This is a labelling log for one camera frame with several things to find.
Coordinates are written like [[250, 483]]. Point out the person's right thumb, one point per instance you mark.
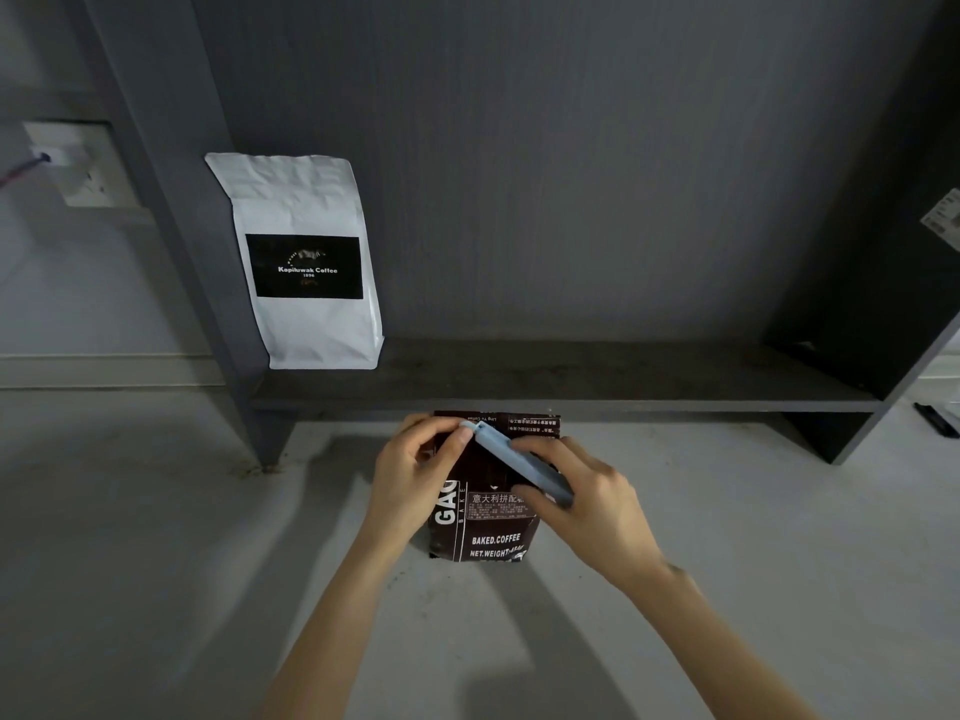
[[534, 498]]

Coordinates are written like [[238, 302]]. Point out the person's right forearm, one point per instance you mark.
[[720, 652]]

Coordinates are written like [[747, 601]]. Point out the white coffee bag black label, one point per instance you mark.
[[307, 337]]

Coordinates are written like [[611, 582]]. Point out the dark grey shelf unit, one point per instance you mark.
[[562, 378]]

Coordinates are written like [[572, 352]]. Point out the person's left thumb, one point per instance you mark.
[[453, 451]]

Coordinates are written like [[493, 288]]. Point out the light blue bag clip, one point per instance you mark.
[[492, 442]]

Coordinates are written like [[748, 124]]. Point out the black flat object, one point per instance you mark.
[[937, 419]]

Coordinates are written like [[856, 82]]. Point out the dark brown coffee bag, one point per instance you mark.
[[487, 533]]

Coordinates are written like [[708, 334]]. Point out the white paper label sticker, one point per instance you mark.
[[943, 217]]

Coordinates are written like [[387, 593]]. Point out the person's left forearm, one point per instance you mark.
[[337, 629]]

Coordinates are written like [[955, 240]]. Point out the person's left hand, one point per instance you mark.
[[401, 487]]

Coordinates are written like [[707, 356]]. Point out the person's right hand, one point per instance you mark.
[[600, 517]]

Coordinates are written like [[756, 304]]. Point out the white wall socket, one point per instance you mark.
[[79, 164]]

